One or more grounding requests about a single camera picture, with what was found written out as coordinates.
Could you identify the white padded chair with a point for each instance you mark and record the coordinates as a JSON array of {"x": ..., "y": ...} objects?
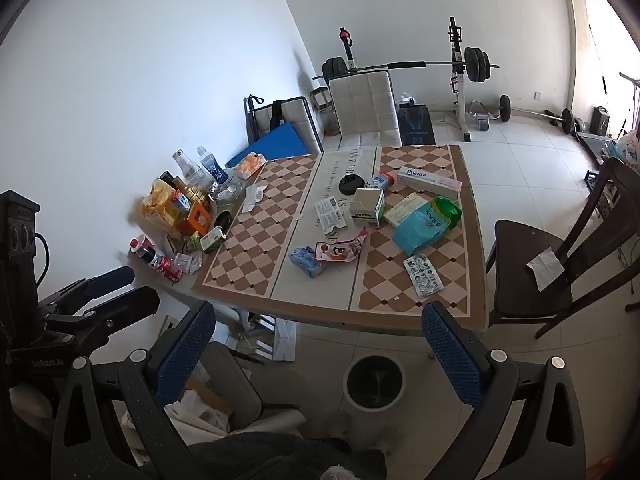
[{"x": 360, "y": 105}]

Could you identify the red drink can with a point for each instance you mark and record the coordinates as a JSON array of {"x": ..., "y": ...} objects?
[{"x": 168, "y": 268}]

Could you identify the small barbell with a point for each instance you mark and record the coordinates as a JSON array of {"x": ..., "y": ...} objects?
[{"x": 505, "y": 108}]

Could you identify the flat white cardboard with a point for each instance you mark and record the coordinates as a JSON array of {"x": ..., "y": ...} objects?
[{"x": 285, "y": 340}]

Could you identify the white paper wrapper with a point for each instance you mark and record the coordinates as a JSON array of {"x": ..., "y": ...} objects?
[{"x": 254, "y": 199}]

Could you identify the blister pack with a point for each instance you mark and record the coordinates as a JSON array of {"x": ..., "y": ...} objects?
[{"x": 424, "y": 276}]

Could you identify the white pink toothpaste box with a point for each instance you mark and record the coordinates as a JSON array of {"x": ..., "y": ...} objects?
[{"x": 430, "y": 181}]

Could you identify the rolled white paper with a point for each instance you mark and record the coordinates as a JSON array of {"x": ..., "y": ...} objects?
[{"x": 280, "y": 419}]

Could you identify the clear glass bottle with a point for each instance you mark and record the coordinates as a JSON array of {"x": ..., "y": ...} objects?
[{"x": 183, "y": 164}]

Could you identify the small blue white carton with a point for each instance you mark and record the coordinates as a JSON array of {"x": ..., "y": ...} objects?
[{"x": 380, "y": 181}]

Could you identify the black cup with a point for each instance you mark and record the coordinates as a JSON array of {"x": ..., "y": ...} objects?
[{"x": 221, "y": 221}]

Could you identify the green white drink carton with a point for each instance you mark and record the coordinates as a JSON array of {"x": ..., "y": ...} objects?
[{"x": 212, "y": 239}]

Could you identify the cola bottle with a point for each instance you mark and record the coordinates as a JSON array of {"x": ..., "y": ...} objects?
[{"x": 143, "y": 251}]

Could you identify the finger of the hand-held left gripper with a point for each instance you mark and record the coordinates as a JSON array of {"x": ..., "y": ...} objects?
[
  {"x": 112, "y": 277},
  {"x": 132, "y": 305}
]

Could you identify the orange box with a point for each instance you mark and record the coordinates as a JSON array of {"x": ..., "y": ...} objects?
[{"x": 197, "y": 218}]

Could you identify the red white snack wrapper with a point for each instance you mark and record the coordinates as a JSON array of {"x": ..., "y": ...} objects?
[{"x": 340, "y": 251}]

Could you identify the white table leg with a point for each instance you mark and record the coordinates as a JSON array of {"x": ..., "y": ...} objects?
[{"x": 241, "y": 317}]

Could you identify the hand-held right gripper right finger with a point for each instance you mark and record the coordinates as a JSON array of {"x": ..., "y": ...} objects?
[{"x": 450, "y": 357}]

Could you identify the white cardboard box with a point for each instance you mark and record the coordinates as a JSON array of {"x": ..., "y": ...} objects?
[{"x": 367, "y": 207}]

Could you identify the orange snack packet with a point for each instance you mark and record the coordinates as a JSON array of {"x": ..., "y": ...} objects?
[{"x": 250, "y": 165}]

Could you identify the barbell with black plates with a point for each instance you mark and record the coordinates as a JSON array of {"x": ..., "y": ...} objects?
[{"x": 475, "y": 63}]

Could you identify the black round lid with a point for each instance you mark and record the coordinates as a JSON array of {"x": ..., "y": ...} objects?
[{"x": 351, "y": 184}]

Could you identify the person's black fleece pants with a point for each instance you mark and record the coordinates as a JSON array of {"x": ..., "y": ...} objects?
[{"x": 285, "y": 457}]

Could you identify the blue tissue packet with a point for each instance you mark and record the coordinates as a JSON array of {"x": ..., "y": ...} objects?
[{"x": 306, "y": 261}]

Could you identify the white barbell rack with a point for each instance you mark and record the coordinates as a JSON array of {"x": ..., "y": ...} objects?
[{"x": 456, "y": 90}]

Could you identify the grey fuzzy slipper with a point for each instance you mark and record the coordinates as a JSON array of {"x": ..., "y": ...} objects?
[{"x": 335, "y": 473}]

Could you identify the green packet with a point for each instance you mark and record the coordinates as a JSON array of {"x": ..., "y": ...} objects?
[{"x": 446, "y": 210}]

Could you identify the crumpled white wrapper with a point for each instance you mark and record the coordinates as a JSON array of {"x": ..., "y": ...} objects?
[{"x": 190, "y": 262}]

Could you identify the dark wooden chair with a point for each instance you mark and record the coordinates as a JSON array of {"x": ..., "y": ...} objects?
[{"x": 520, "y": 280}]

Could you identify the light blue plastic bag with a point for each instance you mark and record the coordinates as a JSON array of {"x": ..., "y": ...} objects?
[{"x": 420, "y": 232}]

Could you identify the crumpled clear plastic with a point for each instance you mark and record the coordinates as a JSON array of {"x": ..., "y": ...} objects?
[{"x": 227, "y": 192}]

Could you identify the yellow snack bag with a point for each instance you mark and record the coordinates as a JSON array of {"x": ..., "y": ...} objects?
[{"x": 157, "y": 205}]

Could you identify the black bag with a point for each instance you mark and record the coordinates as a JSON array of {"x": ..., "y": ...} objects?
[{"x": 415, "y": 125}]

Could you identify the white trash bin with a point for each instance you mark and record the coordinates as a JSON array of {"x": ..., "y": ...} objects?
[{"x": 350, "y": 395}]

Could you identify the white plastic bag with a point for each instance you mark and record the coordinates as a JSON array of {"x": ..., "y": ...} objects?
[{"x": 630, "y": 149}]

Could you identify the blue mat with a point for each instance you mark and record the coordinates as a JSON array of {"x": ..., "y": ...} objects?
[{"x": 275, "y": 147}]

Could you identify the grey exercise wheel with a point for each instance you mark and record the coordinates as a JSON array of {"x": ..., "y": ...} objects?
[{"x": 483, "y": 119}]

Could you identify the long white box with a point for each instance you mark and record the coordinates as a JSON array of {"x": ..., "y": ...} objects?
[
  {"x": 263, "y": 323},
  {"x": 262, "y": 350}
]

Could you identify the blue label water bottle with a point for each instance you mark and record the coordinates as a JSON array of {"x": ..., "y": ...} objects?
[{"x": 214, "y": 166}]

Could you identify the white printed box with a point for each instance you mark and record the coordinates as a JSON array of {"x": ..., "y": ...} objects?
[{"x": 330, "y": 215}]

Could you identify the checkered table mat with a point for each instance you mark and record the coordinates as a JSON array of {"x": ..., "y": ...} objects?
[{"x": 250, "y": 240}]

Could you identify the folded grey chair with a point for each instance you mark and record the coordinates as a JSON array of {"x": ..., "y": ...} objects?
[{"x": 300, "y": 115}]

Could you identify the white paper sheet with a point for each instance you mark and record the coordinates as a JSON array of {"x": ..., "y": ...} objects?
[{"x": 547, "y": 266}]

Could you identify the black case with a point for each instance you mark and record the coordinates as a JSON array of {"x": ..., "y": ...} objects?
[{"x": 601, "y": 121}]

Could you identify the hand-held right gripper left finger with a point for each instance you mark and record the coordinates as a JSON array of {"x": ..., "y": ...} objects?
[{"x": 185, "y": 355}]

